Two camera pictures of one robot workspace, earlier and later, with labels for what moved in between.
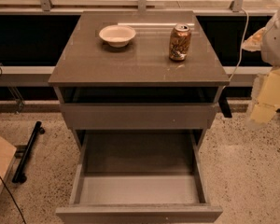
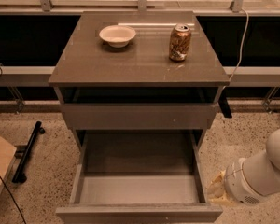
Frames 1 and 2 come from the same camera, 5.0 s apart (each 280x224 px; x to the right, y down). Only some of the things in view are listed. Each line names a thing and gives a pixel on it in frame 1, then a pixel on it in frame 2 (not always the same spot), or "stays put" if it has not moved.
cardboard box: x=4 y=154 stays put
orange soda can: x=180 y=40 stays put
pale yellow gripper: x=276 y=42 → x=237 y=184
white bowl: x=117 y=35 stays put
